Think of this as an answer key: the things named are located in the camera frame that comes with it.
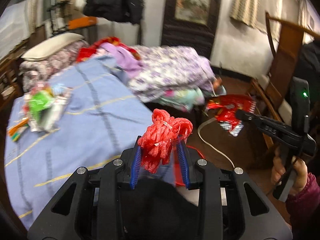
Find red foam net trash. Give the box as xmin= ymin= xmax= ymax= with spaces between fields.
xmin=138 ymin=109 xmax=193 ymax=173

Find blue face mask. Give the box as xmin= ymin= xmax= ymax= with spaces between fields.
xmin=51 ymin=83 xmax=71 ymax=96

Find green white carton trash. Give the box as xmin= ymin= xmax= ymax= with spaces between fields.
xmin=27 ymin=87 xmax=72 ymax=132

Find person right hand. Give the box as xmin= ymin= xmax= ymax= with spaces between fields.
xmin=271 ymin=148 xmax=309 ymax=197

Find pastel tie-dye blanket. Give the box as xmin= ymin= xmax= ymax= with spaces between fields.
xmin=155 ymin=88 xmax=205 ymax=112

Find blue checked bed blanket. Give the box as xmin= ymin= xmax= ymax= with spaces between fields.
xmin=4 ymin=56 xmax=152 ymax=228

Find purple floral quilt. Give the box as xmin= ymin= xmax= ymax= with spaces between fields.
xmin=127 ymin=46 xmax=215 ymax=102

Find wooden armchair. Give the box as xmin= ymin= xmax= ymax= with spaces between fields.
xmin=247 ymin=11 xmax=320 ymax=151

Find lilac garment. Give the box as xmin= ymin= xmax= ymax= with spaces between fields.
xmin=100 ymin=42 xmax=143 ymax=72

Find red patterned cloth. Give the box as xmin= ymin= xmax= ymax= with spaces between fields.
xmin=76 ymin=37 xmax=141 ymax=63

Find orange medicine box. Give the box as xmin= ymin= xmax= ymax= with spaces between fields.
xmin=7 ymin=117 xmax=29 ymax=141

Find dark framed landscape painting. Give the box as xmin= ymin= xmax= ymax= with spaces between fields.
xmin=161 ymin=0 xmax=221 ymax=59

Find red floral folded quilt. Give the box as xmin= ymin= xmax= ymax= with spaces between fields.
xmin=20 ymin=40 xmax=89 ymax=93

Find beige striped curtain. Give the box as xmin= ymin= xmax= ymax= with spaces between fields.
xmin=230 ymin=0 xmax=260 ymax=28

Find white pillow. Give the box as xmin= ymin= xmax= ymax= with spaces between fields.
xmin=21 ymin=33 xmax=84 ymax=61

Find black hanging jacket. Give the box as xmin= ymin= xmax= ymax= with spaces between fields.
xmin=83 ymin=0 xmax=144 ymax=24

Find white power cable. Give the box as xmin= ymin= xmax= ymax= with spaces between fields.
xmin=197 ymin=116 xmax=235 ymax=169

